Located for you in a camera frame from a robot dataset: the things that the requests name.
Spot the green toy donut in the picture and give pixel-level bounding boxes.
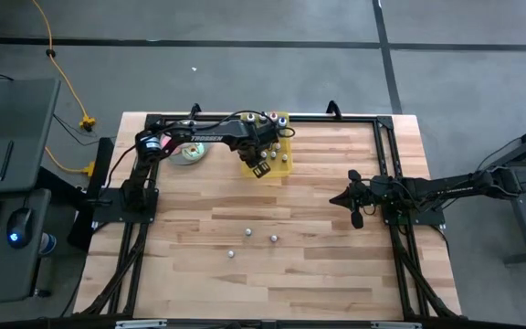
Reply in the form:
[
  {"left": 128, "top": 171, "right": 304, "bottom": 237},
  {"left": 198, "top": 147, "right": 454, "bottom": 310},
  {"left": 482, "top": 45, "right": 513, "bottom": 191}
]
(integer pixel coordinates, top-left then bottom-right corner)
[{"left": 181, "top": 141, "right": 206, "bottom": 162}]

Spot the translucent yellow plastic tray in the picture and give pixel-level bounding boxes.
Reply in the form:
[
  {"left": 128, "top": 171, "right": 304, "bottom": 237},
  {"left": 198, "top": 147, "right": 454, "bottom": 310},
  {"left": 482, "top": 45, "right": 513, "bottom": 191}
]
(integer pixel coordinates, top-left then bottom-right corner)
[{"left": 239, "top": 111, "right": 294, "bottom": 179}]

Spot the blue and white can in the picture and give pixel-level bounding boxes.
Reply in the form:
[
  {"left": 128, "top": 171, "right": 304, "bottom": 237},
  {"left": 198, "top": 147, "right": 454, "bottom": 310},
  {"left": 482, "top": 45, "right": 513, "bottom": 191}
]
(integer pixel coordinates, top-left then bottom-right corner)
[{"left": 38, "top": 231, "right": 58, "bottom": 256}]

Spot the black computer mouse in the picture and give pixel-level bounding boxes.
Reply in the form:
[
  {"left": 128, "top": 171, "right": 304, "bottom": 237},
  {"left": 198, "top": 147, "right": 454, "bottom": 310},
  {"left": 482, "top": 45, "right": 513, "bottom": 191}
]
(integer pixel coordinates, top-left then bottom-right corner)
[{"left": 5, "top": 207, "right": 35, "bottom": 250}]

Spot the black pen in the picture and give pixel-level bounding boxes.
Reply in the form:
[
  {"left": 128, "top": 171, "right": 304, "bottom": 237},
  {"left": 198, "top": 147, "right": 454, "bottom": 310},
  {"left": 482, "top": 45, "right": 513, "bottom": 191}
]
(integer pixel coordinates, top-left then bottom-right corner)
[{"left": 0, "top": 140, "right": 15, "bottom": 183}]

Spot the black aluminium table frame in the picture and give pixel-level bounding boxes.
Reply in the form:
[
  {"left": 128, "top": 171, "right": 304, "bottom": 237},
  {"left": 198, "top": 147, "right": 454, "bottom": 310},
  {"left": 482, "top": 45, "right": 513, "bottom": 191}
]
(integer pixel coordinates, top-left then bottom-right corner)
[{"left": 74, "top": 111, "right": 463, "bottom": 321}]

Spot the yellow extension cord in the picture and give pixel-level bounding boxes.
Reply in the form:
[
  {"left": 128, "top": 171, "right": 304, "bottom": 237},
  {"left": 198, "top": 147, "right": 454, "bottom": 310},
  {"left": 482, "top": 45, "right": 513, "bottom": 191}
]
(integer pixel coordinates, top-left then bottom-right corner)
[{"left": 31, "top": 0, "right": 97, "bottom": 178}]

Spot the grey metal bracket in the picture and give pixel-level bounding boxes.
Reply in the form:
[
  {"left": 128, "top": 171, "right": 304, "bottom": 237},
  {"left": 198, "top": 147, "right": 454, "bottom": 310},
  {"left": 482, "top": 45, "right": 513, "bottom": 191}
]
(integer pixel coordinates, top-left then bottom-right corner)
[
  {"left": 114, "top": 319, "right": 169, "bottom": 329},
  {"left": 370, "top": 321, "right": 423, "bottom": 329}
]

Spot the grey round plate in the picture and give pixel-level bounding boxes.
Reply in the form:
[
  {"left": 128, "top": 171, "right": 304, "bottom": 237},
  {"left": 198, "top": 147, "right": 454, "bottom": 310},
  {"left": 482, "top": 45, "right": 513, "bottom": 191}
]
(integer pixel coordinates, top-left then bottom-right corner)
[{"left": 159, "top": 119, "right": 212, "bottom": 166}]

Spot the dark grey desk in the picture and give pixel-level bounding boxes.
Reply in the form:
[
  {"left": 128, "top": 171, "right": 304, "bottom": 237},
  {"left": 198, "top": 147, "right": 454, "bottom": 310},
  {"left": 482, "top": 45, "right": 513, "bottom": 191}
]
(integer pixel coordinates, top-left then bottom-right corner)
[{"left": 0, "top": 77, "right": 62, "bottom": 306}]

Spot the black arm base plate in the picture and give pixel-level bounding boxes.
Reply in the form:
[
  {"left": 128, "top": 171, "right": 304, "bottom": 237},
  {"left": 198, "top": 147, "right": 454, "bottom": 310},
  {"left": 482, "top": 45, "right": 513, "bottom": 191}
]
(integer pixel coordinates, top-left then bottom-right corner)
[
  {"left": 383, "top": 181, "right": 447, "bottom": 228},
  {"left": 91, "top": 185, "right": 160, "bottom": 226}
]

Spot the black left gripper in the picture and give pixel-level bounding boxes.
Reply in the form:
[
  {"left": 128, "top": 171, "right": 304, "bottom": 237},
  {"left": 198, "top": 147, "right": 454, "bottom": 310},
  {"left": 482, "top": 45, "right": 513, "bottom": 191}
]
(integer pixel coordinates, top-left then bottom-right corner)
[{"left": 233, "top": 119, "right": 288, "bottom": 180}]

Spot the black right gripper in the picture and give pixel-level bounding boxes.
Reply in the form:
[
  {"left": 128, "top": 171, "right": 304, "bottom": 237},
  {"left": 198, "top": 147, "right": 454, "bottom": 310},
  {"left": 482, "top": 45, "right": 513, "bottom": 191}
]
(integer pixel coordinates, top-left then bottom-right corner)
[{"left": 329, "top": 170, "right": 378, "bottom": 230}]

